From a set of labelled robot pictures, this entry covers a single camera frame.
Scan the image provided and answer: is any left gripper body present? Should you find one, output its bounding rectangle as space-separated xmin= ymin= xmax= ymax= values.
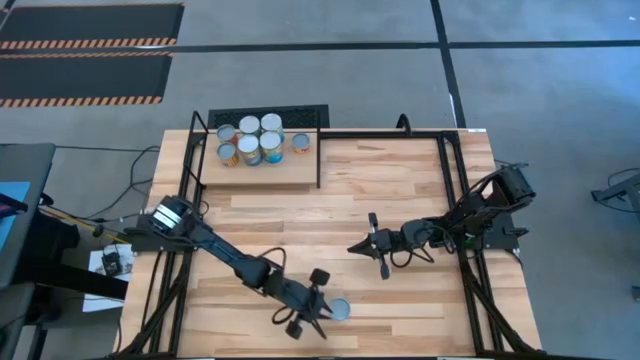
xmin=285 ymin=268 xmax=331 ymax=341

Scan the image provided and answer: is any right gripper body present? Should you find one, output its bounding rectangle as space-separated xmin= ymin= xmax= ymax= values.
xmin=368 ymin=213 xmax=404 ymax=281

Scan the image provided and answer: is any wild pink salmon can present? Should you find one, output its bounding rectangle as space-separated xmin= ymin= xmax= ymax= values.
xmin=329 ymin=297 xmax=352 ymax=322

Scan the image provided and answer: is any small orange flowered can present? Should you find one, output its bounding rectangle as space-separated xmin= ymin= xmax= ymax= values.
xmin=291 ymin=132 xmax=312 ymax=155

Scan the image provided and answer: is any tomatoes can teal label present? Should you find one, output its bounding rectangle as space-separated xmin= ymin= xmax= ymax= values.
xmin=259 ymin=130 xmax=285 ymax=165

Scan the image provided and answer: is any carrots can yellow-green label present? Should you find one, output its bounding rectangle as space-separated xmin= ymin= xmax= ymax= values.
xmin=236 ymin=133 xmax=263 ymax=167

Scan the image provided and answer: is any large can white lid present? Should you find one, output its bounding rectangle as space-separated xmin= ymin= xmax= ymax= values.
xmin=238 ymin=114 xmax=262 ymax=139
xmin=260 ymin=112 xmax=286 ymax=143

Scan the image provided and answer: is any orange bean-pattern can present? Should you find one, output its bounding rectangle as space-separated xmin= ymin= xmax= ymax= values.
xmin=216 ymin=142 xmax=240 ymax=168

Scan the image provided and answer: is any red labelled can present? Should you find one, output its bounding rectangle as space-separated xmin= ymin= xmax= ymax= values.
xmin=216 ymin=123 xmax=239 ymax=147

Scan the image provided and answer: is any black mesh panel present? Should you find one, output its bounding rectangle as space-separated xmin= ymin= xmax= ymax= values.
xmin=207 ymin=103 xmax=331 ymax=131

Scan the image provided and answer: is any small black device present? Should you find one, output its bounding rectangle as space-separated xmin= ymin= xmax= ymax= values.
xmin=101 ymin=252 xmax=124 ymax=276

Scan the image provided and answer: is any white paper sheet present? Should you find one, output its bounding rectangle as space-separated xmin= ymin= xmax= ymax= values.
xmin=82 ymin=248 xmax=135 ymax=314

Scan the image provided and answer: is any black stand base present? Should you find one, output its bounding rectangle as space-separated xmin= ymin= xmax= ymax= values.
xmin=591 ymin=169 xmax=640 ymax=214

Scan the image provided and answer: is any blue flat item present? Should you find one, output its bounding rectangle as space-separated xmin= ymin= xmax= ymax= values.
xmin=0 ymin=180 xmax=32 ymax=251

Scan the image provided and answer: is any grey side desk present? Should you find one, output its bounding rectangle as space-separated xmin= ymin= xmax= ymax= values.
xmin=0 ymin=143 xmax=129 ymax=360

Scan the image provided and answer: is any black hazard-striped floor mat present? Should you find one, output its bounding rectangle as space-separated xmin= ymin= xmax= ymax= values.
xmin=0 ymin=51 xmax=174 ymax=109
xmin=0 ymin=3 xmax=185 ymax=51

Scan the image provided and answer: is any black aluminium table frame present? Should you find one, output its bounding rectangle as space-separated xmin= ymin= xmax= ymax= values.
xmin=114 ymin=127 xmax=547 ymax=360

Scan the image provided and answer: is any wooden shelf black frame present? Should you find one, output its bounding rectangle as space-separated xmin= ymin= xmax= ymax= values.
xmin=187 ymin=110 xmax=322 ymax=195

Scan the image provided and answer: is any black looped cable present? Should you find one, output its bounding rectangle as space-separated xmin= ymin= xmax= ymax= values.
xmin=87 ymin=145 xmax=162 ymax=221

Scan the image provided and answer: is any yellow black cable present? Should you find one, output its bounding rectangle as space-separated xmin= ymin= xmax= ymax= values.
xmin=39 ymin=205 xmax=132 ymax=245

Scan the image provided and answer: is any black floor cable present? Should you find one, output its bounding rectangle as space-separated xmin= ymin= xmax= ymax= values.
xmin=54 ymin=144 xmax=162 ymax=152

